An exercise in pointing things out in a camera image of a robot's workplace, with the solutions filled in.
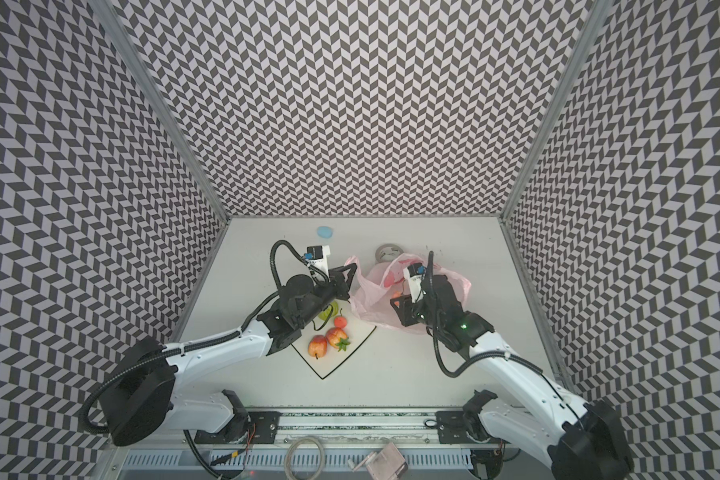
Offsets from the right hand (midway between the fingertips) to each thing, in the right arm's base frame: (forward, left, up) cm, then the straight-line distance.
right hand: (397, 309), depth 79 cm
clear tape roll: (+28, +2, -11) cm, 30 cm away
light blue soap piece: (+42, +26, -14) cm, 51 cm away
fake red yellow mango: (-4, +17, -8) cm, 19 cm away
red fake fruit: (-7, +22, -7) cm, 24 cm away
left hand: (+7, +10, +9) cm, 15 cm away
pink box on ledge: (-33, +4, -8) cm, 34 cm away
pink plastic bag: (-5, -12, +19) cm, 23 cm away
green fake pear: (-6, +18, +9) cm, 21 cm away
